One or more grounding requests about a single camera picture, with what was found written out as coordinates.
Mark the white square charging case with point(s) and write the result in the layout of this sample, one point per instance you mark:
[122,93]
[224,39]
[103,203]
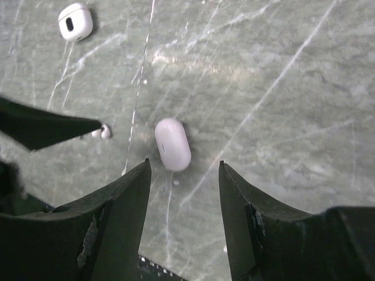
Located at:
[75,22]

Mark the white oval charging case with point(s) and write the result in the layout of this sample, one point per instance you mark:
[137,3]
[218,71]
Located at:
[173,145]

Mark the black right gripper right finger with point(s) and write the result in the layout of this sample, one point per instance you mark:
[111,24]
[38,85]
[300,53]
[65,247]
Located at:
[269,240]

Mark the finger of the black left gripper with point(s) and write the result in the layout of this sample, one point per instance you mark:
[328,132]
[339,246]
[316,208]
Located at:
[36,129]

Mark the white clip earbud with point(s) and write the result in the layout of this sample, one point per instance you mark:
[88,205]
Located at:
[104,132]

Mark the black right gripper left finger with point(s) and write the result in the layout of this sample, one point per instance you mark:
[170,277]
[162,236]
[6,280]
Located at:
[96,237]

